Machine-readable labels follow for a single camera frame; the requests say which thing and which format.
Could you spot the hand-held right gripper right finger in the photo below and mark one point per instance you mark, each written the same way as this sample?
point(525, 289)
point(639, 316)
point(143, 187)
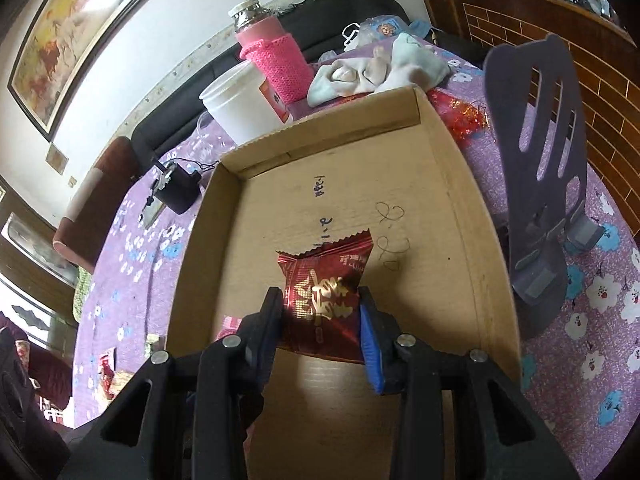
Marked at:
point(370, 345)

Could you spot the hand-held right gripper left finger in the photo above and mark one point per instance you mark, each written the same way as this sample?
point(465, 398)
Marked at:
point(272, 320)

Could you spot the dark red candy packet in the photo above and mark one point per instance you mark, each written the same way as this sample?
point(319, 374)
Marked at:
point(320, 285)

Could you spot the cardboard box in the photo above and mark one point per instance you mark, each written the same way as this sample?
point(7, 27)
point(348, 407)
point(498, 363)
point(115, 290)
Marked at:
point(350, 185)

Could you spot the large pink snack packet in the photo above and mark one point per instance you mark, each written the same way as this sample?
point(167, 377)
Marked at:
point(230, 327)

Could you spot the maroon cushion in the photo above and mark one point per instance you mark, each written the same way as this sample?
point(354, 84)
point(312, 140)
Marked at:
point(50, 370)

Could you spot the green cloth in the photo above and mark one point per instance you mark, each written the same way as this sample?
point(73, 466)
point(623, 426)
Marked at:
point(82, 292)

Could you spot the small black device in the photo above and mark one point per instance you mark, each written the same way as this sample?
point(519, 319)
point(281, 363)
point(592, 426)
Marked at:
point(177, 192)

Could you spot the flat notebook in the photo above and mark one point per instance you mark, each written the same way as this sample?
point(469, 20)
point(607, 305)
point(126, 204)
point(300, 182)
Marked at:
point(152, 212)

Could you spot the brown door with glass panes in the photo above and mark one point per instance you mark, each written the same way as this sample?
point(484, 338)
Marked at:
point(30, 250)

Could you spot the clear plastic cup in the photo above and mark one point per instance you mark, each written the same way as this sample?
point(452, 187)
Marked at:
point(205, 132)

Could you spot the brown armchair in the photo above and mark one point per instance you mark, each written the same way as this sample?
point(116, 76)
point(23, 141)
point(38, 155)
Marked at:
point(95, 195)

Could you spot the white plastic jar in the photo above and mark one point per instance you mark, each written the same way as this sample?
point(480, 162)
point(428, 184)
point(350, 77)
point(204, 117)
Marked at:
point(235, 105)

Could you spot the red foil wrapper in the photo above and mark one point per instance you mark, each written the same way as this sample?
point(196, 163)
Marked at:
point(457, 115)

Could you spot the white rolled sock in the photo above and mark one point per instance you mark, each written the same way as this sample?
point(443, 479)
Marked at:
point(345, 77)

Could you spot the bottle with pink knit sleeve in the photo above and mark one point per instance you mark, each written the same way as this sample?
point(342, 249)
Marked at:
point(275, 55)

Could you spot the grey phone stand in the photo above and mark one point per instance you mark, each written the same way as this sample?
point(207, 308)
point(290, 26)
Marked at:
point(550, 110)

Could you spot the plastic bag with cartoon print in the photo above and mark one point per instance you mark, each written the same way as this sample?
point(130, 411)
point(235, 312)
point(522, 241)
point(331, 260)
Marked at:
point(385, 27)

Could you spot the black sofa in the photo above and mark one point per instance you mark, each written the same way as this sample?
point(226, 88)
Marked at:
point(350, 5)

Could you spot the framed horse painting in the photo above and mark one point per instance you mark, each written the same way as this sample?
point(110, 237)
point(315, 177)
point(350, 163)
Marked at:
point(75, 35)

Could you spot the wooden brick-pattern counter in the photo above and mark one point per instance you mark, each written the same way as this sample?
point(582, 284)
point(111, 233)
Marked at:
point(600, 85)

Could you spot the small wall picture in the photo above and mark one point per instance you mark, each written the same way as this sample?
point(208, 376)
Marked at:
point(56, 158)

